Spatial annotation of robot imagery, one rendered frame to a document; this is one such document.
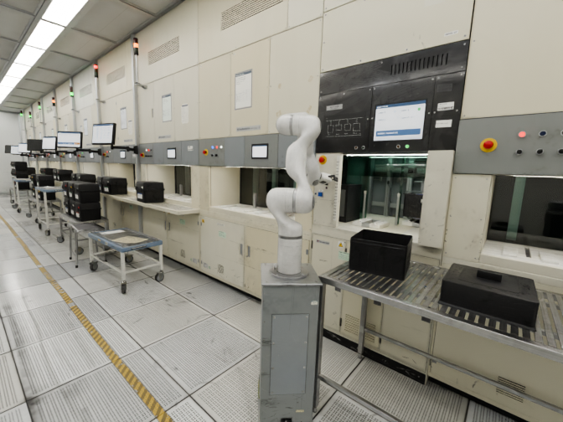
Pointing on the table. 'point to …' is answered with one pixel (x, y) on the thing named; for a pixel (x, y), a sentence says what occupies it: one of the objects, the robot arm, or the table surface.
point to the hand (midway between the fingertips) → (332, 181)
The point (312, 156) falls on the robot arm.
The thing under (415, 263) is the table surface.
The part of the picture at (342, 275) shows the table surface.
